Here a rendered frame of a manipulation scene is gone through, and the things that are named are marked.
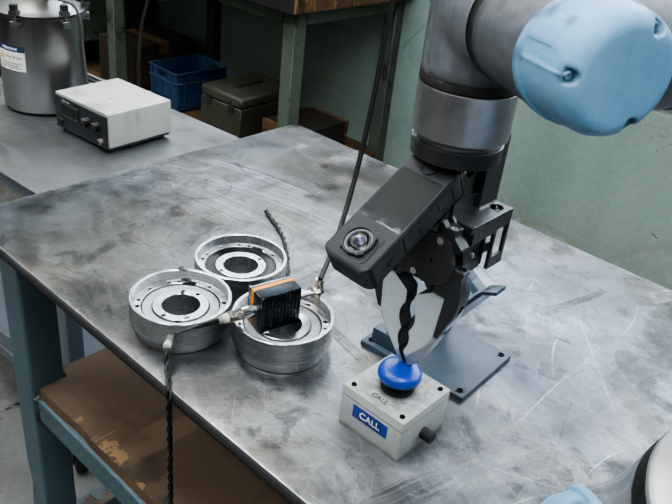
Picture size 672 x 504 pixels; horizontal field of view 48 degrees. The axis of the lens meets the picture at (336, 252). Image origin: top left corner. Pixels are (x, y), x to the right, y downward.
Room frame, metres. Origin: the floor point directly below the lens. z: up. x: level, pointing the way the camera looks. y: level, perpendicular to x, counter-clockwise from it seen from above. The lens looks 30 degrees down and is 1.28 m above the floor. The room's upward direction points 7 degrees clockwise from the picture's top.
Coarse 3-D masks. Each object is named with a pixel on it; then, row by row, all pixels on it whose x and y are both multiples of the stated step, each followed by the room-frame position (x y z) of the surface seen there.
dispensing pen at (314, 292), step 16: (272, 288) 0.63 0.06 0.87; (288, 288) 0.63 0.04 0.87; (320, 288) 0.66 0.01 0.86; (256, 304) 0.62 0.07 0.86; (272, 304) 0.62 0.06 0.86; (288, 304) 0.63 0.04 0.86; (224, 320) 0.59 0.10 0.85; (256, 320) 0.62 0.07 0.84; (272, 320) 0.62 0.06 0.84; (288, 320) 0.63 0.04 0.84
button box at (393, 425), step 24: (360, 384) 0.53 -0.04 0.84; (384, 384) 0.53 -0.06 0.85; (432, 384) 0.54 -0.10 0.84; (360, 408) 0.51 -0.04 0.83; (384, 408) 0.50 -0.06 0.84; (408, 408) 0.51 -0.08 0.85; (432, 408) 0.52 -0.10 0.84; (360, 432) 0.51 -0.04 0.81; (384, 432) 0.49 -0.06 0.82; (408, 432) 0.49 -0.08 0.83; (432, 432) 0.51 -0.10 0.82
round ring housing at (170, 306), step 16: (160, 272) 0.68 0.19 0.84; (176, 272) 0.69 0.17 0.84; (192, 272) 0.69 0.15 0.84; (144, 288) 0.66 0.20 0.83; (160, 288) 0.67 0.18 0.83; (208, 288) 0.68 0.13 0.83; (224, 288) 0.67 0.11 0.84; (160, 304) 0.64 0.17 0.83; (176, 304) 0.66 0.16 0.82; (192, 304) 0.66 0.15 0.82; (208, 304) 0.65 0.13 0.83; (224, 304) 0.65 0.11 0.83; (144, 320) 0.60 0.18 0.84; (176, 320) 0.62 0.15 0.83; (192, 320) 0.62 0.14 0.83; (208, 320) 0.61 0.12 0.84; (144, 336) 0.60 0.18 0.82; (160, 336) 0.59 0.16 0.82; (176, 336) 0.59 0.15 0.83; (192, 336) 0.60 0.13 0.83; (208, 336) 0.61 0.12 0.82; (176, 352) 0.60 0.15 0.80
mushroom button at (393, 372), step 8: (384, 360) 0.54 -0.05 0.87; (392, 360) 0.54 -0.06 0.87; (400, 360) 0.54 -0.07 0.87; (384, 368) 0.53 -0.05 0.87; (392, 368) 0.53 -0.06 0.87; (400, 368) 0.53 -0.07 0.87; (408, 368) 0.53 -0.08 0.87; (416, 368) 0.53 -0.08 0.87; (384, 376) 0.52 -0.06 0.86; (392, 376) 0.52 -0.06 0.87; (400, 376) 0.52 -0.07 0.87; (408, 376) 0.52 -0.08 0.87; (416, 376) 0.52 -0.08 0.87; (392, 384) 0.51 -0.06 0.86; (400, 384) 0.51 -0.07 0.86; (408, 384) 0.52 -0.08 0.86; (416, 384) 0.52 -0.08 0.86
